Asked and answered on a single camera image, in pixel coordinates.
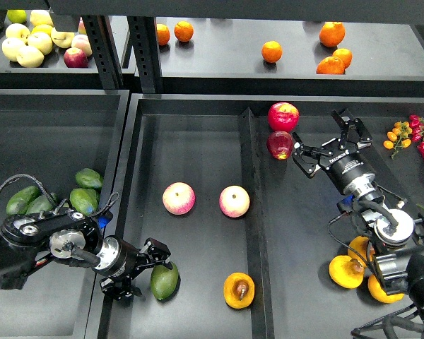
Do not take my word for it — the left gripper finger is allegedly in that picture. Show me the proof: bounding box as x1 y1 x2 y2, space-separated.
138 237 173 270
100 273 142 301

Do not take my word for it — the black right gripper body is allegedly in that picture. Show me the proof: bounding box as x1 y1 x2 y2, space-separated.
319 138 375 194

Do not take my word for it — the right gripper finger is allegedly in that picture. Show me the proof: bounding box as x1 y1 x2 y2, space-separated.
331 109 372 153
291 132 334 178

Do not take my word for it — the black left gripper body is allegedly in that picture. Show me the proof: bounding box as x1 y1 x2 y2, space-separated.
93 236 148 282

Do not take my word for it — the green avocado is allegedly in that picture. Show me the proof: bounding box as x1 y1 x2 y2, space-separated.
150 261 179 301

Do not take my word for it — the yellow pear with brown stem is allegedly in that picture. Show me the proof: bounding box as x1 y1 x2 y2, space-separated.
223 272 255 309

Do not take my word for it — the yellow pear under arm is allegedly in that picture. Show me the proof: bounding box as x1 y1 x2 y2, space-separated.
347 236 375 268

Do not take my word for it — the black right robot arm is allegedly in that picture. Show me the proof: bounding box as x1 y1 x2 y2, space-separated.
292 109 424 338

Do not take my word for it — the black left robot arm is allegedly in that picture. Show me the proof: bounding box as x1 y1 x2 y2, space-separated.
0 174 173 300

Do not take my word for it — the avocado middle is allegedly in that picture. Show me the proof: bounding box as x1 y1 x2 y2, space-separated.
69 188 99 215

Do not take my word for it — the avocado top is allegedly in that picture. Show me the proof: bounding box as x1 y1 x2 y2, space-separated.
75 168 103 190

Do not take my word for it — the yellow pear left in bin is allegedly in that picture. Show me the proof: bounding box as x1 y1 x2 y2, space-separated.
329 255 365 289

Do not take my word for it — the avocado far left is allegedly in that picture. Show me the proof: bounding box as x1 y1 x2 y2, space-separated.
6 186 40 216

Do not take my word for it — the pale yellow pear front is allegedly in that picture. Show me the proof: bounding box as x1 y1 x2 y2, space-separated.
16 46 45 68

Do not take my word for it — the pale yellow pear right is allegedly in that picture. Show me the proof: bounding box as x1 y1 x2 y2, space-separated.
51 28 75 49

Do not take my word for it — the pale yellow pear centre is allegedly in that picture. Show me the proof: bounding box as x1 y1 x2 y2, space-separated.
27 32 53 55

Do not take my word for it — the pale yellow pear left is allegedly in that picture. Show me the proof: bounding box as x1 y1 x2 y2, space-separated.
1 37 26 62

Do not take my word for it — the black slanted divider right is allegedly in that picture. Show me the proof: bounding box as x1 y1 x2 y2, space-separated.
344 106 424 229

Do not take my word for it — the bright red apple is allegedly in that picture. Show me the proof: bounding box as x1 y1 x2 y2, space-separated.
268 102 300 132

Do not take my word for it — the orange front right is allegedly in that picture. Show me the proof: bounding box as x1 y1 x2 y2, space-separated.
316 56 346 75

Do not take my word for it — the orange cherry tomato bunch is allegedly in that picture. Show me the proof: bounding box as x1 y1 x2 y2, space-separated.
383 121 413 159

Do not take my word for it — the pink apple left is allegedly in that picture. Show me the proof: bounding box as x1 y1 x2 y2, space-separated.
163 182 196 215

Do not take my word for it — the pink apple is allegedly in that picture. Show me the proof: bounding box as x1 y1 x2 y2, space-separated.
163 182 196 215
219 185 250 218

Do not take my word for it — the orange right small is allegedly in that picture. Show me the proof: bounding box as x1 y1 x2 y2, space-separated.
332 48 353 69

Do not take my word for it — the red cherry tomato bunch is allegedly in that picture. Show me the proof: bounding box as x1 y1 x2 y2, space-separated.
409 114 424 144

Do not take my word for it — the pink apple right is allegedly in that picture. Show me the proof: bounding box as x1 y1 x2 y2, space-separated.
219 185 250 218

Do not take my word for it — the large orange top right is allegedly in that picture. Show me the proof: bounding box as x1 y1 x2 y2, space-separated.
319 21 346 47

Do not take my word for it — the orange on shelf middle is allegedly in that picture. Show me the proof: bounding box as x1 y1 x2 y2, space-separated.
261 40 283 64

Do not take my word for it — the orange on shelf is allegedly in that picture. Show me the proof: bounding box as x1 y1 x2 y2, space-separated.
174 20 194 42
261 40 283 64
156 23 170 46

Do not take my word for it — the black tray divider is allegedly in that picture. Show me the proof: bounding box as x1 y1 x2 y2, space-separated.
238 108 275 338

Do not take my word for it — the orange on shelf left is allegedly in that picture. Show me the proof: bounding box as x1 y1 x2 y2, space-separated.
156 23 170 46

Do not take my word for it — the dark red shelf apple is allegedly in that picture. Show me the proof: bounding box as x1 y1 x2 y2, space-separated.
64 47 88 68

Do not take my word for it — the pale pink peach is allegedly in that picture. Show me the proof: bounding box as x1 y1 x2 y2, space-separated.
71 34 93 57

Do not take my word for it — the green lime on shelf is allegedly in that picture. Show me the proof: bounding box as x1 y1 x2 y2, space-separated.
6 9 27 24

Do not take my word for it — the black shelf post right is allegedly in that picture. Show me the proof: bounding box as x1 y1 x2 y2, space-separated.
126 16 163 94

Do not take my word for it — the black shelf post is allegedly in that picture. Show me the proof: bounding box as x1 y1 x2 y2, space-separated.
126 16 163 94
82 15 123 90

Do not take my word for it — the black shelf post left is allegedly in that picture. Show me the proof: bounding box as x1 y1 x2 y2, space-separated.
82 15 123 90

